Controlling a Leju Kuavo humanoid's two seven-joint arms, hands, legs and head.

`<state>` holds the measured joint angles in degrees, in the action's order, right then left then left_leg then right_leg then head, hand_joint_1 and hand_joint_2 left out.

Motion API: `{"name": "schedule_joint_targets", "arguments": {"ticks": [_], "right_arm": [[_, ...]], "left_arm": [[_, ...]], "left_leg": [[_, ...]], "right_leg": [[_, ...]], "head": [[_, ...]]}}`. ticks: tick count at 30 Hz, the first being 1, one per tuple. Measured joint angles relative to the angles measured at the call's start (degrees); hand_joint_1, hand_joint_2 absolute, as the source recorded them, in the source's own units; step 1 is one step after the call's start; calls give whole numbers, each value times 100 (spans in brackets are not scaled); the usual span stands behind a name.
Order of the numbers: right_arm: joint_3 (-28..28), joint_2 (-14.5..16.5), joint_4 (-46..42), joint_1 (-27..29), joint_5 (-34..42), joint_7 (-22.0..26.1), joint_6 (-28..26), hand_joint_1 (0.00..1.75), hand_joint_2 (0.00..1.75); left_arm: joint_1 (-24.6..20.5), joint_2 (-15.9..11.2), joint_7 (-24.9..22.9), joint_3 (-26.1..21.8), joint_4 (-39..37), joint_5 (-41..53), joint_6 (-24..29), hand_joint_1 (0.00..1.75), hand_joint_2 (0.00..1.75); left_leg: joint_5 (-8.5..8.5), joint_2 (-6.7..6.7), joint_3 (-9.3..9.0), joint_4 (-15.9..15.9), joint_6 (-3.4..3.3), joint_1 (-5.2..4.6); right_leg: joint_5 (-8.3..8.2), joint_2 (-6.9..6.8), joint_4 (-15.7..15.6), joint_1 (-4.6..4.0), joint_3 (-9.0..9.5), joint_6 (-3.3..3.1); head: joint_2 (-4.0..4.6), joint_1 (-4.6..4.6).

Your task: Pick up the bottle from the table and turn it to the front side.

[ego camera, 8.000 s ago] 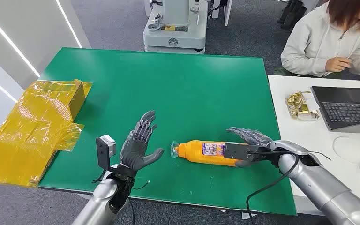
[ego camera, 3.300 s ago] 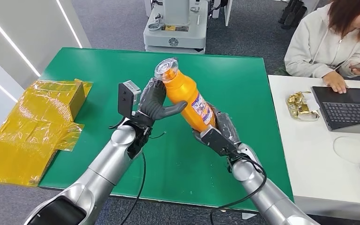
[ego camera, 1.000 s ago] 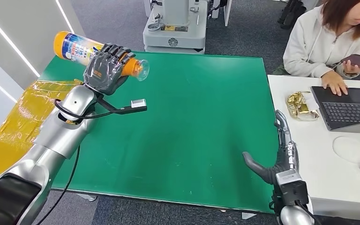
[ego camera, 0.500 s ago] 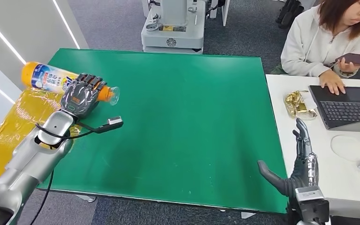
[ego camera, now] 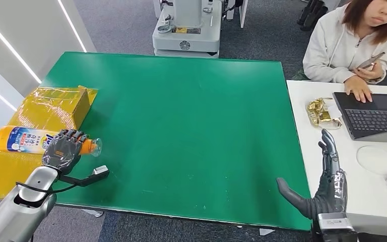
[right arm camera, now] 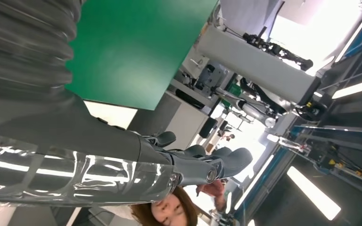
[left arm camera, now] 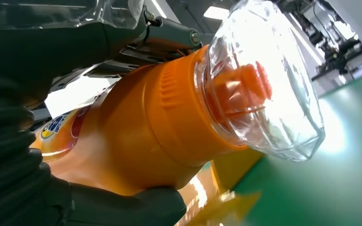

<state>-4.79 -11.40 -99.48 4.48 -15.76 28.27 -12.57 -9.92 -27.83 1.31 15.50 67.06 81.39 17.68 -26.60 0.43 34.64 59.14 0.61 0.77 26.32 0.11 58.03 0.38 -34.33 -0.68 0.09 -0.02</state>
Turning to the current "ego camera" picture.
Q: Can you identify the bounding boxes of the orange detergent bottle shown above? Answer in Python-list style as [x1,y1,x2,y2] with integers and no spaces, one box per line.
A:
[0,125,103,158]

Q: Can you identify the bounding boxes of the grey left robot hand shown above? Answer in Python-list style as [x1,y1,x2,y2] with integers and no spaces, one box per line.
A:
[41,129,89,176]

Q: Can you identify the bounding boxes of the person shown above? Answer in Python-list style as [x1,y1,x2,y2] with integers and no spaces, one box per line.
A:
[302,0,387,104]

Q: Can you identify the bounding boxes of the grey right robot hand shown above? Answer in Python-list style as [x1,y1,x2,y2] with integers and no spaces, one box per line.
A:
[276,129,348,221]

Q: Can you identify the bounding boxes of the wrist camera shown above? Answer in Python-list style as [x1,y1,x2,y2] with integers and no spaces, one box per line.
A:
[317,212,358,233]
[59,165,110,188]

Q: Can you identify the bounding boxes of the yellow wrapped cardboard box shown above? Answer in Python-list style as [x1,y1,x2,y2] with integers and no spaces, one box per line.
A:
[33,85,91,132]

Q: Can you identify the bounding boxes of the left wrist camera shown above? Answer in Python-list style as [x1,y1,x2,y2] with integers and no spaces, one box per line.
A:
[59,165,110,188]

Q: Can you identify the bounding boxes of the white furniture panel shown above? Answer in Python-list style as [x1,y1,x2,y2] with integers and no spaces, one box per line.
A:
[225,0,249,29]

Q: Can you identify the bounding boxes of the person's left hand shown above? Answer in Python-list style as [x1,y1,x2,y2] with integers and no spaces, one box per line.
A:
[353,61,384,83]

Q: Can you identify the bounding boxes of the round clear disc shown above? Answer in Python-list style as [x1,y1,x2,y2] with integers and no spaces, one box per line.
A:
[356,145,387,176]

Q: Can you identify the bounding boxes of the green table mat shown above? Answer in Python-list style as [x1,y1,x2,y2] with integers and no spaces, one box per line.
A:
[40,51,313,232]

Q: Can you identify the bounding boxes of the white desk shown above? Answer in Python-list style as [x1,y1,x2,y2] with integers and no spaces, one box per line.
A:
[286,80,387,238]

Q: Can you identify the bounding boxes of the dark grey laptop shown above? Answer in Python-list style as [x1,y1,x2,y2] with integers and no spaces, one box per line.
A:
[332,92,387,144]

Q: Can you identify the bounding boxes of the black chair base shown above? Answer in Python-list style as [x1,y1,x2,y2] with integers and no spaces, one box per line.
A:
[296,0,329,33]

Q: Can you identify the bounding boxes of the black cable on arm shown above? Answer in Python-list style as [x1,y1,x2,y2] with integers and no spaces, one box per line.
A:
[15,181,78,195]

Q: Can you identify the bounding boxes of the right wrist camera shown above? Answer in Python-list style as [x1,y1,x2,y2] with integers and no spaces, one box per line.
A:
[317,212,358,233]

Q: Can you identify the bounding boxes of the yellow plastic sheet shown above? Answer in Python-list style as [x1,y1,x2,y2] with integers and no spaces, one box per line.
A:
[0,86,99,201]

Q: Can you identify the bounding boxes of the smartphone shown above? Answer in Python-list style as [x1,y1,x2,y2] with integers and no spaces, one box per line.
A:
[357,51,386,70]

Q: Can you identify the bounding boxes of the gold foil wrapper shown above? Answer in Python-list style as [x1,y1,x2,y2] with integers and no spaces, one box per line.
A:
[306,97,344,131]

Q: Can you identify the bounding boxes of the person's right hand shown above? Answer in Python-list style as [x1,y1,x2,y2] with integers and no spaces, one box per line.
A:
[343,76,374,104]

